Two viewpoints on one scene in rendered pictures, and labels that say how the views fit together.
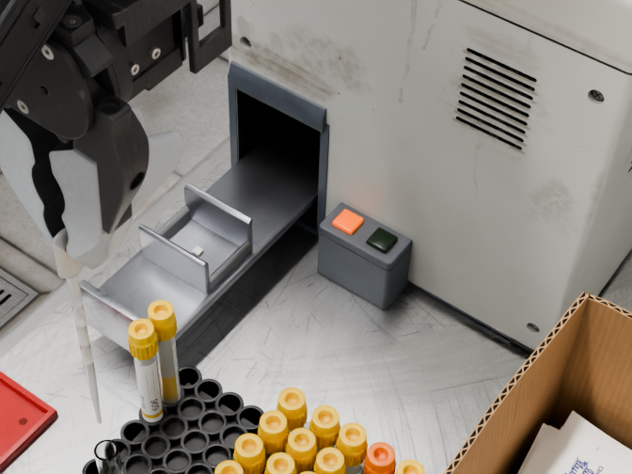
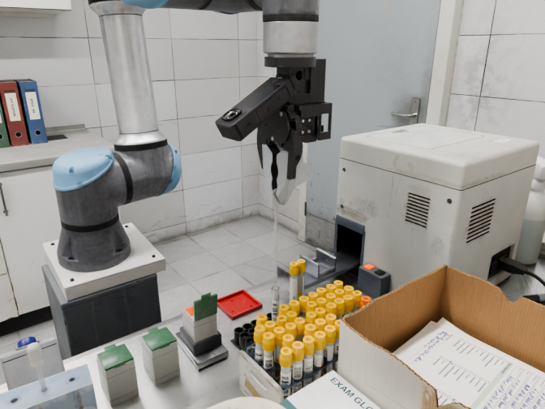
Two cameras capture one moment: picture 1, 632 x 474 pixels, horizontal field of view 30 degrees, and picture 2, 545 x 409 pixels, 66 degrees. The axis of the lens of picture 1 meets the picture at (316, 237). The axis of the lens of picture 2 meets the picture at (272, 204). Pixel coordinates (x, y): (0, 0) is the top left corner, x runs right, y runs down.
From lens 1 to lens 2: 31 cm
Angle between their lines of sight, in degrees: 32
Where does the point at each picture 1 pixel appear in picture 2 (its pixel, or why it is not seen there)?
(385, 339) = not seen: hidden behind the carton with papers
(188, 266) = (313, 267)
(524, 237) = (428, 264)
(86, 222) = (282, 177)
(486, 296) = not seen: hidden behind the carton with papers
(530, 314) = not seen: hidden behind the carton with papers
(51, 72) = (281, 120)
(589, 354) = (448, 293)
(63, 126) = (281, 139)
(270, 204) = (344, 262)
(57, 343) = (267, 290)
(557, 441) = (435, 325)
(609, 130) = (454, 213)
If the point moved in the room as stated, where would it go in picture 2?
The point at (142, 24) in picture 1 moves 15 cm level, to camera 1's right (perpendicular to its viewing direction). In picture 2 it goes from (306, 114) to (421, 119)
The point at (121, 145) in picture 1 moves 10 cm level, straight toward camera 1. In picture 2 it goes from (295, 142) to (291, 161)
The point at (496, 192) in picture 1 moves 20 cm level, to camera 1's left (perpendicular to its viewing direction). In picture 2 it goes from (418, 247) to (311, 232)
